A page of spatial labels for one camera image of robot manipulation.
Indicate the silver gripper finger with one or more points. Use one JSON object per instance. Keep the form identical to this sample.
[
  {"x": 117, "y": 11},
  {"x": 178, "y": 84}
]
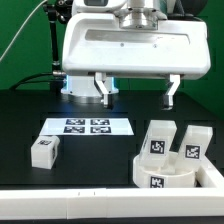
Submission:
[
  {"x": 99, "y": 82},
  {"x": 172, "y": 84}
]

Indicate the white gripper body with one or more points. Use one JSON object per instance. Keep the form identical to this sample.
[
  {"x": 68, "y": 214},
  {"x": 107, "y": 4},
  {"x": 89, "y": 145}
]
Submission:
[{"x": 96, "y": 43}]

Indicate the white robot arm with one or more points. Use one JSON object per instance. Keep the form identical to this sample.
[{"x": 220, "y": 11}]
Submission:
[{"x": 135, "y": 14}]

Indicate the white marker sheet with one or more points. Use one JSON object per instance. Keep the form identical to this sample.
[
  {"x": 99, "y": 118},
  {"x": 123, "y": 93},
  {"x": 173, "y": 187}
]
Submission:
[{"x": 86, "y": 126}]

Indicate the white L-shaped fence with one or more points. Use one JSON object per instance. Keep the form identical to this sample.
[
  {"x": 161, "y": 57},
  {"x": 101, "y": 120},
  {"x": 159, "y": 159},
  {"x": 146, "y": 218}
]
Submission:
[{"x": 205, "y": 200}]

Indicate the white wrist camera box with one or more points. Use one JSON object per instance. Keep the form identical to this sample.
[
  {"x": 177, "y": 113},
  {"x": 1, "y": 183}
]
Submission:
[{"x": 96, "y": 6}]

